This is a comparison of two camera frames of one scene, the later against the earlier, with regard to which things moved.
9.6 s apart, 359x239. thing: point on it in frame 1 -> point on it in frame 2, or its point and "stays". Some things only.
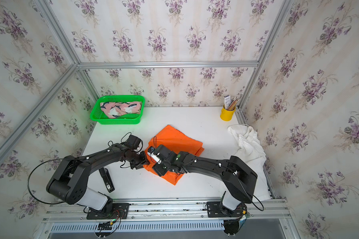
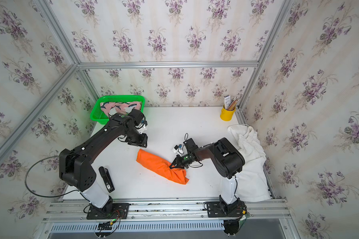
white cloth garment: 251,153 stays
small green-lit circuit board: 106,225 stays
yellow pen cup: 226,115 stays
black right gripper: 159,173 -> 179,164
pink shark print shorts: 112,109 stays
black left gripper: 143,162 -> 143,142
